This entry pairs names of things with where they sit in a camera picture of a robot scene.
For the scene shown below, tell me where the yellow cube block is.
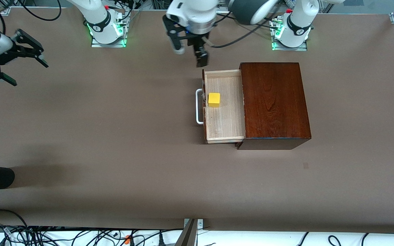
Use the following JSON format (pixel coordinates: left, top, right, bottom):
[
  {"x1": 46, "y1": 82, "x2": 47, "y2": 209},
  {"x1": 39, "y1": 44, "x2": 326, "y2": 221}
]
[{"x1": 208, "y1": 93, "x2": 221, "y2": 108}]

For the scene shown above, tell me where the wooden drawer with white handle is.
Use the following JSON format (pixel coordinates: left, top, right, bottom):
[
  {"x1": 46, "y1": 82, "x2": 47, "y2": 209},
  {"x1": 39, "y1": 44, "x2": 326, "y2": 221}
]
[{"x1": 196, "y1": 69, "x2": 246, "y2": 144}]

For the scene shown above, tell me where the dark wooden drawer cabinet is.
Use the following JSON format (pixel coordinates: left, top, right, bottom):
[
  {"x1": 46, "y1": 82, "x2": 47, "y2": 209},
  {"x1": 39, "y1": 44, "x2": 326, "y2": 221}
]
[{"x1": 237, "y1": 62, "x2": 312, "y2": 150}]

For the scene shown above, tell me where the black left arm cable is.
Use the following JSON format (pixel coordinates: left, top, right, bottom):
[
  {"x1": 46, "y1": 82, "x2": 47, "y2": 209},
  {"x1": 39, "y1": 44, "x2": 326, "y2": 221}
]
[{"x1": 204, "y1": 29, "x2": 253, "y2": 49}]

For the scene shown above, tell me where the thin black hanging cable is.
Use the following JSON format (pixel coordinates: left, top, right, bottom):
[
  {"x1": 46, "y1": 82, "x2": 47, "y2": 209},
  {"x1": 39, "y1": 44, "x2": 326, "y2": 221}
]
[{"x1": 18, "y1": 0, "x2": 62, "y2": 22}]

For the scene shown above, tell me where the long black base cable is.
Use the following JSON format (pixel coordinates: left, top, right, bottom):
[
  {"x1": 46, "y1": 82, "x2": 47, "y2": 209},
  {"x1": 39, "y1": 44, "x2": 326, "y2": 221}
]
[{"x1": 217, "y1": 12, "x2": 277, "y2": 30}]

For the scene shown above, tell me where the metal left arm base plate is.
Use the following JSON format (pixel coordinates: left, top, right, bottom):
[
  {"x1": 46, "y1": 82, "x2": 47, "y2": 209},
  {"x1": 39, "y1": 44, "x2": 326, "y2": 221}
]
[{"x1": 270, "y1": 17, "x2": 309, "y2": 52}]

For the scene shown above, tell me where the black looping cable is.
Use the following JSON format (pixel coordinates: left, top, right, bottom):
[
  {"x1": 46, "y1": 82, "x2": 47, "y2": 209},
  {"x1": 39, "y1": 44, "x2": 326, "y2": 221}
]
[{"x1": 0, "y1": 209, "x2": 29, "y2": 236}]

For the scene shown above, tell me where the black cable with white label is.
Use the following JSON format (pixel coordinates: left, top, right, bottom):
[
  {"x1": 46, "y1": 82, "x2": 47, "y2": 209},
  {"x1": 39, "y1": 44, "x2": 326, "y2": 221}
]
[{"x1": 0, "y1": 227, "x2": 13, "y2": 246}]

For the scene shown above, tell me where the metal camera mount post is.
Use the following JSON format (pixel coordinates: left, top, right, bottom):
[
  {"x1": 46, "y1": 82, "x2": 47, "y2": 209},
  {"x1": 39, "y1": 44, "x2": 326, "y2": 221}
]
[{"x1": 175, "y1": 218, "x2": 204, "y2": 246}]

